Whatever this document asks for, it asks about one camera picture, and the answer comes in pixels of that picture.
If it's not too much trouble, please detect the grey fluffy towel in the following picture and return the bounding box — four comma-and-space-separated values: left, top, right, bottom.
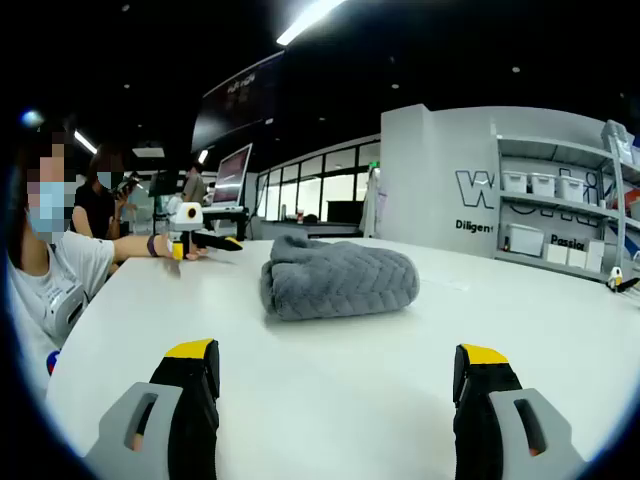
259, 233, 421, 322

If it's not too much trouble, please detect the person's left hand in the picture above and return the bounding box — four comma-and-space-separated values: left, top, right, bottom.
155, 233, 209, 263

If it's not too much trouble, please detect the monitor with pink screen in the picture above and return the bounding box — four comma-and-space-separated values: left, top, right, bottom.
211, 142, 254, 209

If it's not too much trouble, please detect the hanging dark display screen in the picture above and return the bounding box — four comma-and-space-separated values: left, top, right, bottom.
191, 49, 287, 154

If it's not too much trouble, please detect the short ceiling light strip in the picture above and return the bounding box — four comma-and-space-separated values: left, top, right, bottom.
73, 129, 99, 156

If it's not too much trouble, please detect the black monitor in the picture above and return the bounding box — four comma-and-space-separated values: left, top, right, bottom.
326, 199, 364, 227

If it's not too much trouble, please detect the grey worn chest device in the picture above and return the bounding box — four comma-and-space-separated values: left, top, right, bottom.
47, 285, 92, 337

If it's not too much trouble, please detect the person's white t-shirt torso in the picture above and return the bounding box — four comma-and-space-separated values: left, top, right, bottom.
7, 230, 117, 396

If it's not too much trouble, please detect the hanging white garment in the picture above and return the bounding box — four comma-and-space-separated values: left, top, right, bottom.
361, 164, 382, 239

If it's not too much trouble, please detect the large white storage box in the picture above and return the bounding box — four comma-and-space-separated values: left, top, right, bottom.
506, 223, 546, 258

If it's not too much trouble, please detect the idle hand-held gripper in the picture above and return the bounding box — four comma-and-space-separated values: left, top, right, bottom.
605, 266, 640, 294

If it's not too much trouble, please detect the long ceiling light strip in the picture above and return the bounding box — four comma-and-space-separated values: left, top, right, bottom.
275, 0, 347, 47

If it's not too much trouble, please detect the white storage tub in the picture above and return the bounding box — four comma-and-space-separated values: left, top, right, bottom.
501, 170, 529, 196
556, 174, 587, 203
529, 172, 557, 198

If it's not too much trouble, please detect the grey shelf rack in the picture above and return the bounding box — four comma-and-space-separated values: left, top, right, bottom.
492, 118, 640, 284

